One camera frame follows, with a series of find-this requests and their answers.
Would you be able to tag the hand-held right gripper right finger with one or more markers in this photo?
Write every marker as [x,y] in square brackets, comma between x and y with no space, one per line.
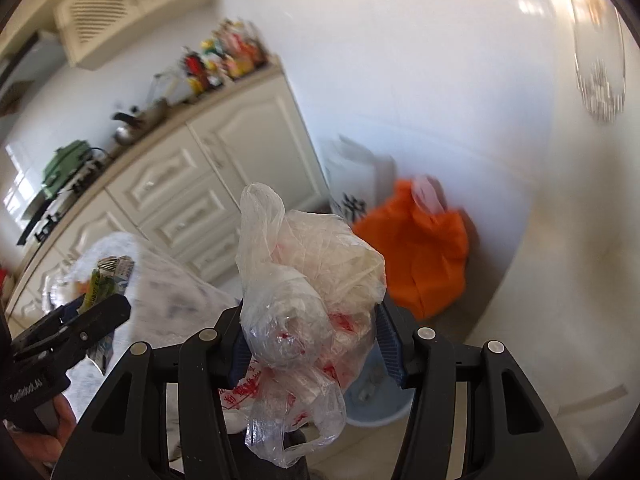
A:
[387,345]

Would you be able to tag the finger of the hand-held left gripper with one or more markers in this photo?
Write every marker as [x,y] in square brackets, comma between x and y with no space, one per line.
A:
[100,320]
[67,312]

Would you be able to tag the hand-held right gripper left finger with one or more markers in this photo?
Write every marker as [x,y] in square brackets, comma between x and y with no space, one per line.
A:
[237,360]

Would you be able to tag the green blue snack wrapper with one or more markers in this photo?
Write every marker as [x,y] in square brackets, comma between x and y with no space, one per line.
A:
[107,275]

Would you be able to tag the light blue plastic bin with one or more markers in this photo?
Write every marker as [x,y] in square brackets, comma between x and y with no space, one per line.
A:
[370,390]

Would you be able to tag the clear plastic bag red print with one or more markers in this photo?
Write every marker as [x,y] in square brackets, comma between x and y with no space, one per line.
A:
[300,270]

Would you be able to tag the person's left hand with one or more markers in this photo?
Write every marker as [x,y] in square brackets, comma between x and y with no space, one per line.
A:
[62,425]

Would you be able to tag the orange cloth bag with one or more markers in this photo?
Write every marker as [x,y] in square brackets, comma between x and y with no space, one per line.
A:
[420,260]

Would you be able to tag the black gas stove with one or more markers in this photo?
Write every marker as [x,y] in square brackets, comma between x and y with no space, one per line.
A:
[65,200]

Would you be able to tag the green electric cooker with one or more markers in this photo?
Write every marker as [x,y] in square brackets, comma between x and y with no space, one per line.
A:
[62,167]

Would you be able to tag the white bag black print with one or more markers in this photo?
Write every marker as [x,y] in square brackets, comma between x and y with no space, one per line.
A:
[350,175]

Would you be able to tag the steel frying pan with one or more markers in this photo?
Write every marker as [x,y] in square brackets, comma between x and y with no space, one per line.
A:
[135,122]

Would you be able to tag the cream kitchen base cabinet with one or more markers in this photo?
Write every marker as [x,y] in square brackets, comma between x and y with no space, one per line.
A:
[250,125]

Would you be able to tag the dark range hood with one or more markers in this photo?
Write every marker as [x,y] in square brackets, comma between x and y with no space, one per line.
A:
[20,75]

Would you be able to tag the row of condiment bottles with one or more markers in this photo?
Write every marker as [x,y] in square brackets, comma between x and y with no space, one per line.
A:
[225,55]

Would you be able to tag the cream vented wall cabinet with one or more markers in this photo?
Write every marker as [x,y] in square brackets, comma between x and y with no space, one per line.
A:
[125,0]

